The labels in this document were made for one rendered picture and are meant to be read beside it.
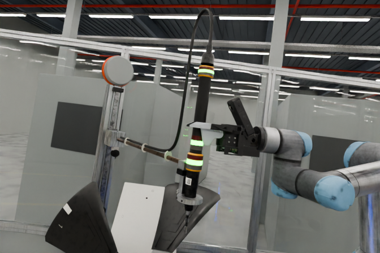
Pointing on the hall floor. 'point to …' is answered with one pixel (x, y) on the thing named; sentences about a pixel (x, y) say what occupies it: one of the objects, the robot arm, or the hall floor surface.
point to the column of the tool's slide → (104, 139)
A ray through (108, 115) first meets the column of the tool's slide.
